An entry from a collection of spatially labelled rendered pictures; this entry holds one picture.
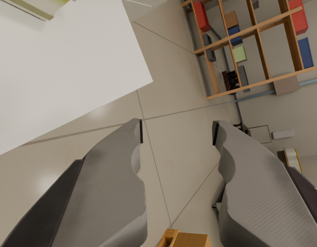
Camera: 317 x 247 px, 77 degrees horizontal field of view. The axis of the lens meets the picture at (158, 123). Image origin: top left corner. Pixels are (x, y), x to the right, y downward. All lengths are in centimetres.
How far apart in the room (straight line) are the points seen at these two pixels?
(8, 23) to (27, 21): 3
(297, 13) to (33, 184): 453
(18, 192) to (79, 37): 106
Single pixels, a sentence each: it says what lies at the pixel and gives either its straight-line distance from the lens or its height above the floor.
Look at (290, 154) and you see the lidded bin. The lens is 733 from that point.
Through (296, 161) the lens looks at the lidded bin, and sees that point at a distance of 662.
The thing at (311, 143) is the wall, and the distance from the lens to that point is 879.
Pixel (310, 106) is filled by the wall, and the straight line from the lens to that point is 861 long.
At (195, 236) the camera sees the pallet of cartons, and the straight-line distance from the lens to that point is 217.
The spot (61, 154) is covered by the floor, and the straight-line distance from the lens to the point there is 143.
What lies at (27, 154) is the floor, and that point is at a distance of 134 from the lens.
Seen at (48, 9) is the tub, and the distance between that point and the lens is 32.
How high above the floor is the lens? 121
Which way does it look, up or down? 30 degrees down
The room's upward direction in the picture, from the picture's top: 76 degrees clockwise
